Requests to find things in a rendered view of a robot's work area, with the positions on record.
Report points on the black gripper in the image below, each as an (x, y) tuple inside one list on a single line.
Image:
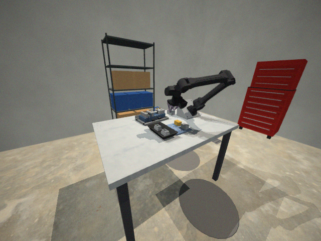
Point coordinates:
[(169, 102)]

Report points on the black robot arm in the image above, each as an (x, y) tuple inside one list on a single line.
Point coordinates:
[(225, 78)]

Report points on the yellow rectangular block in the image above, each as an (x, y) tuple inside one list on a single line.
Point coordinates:
[(177, 122)]

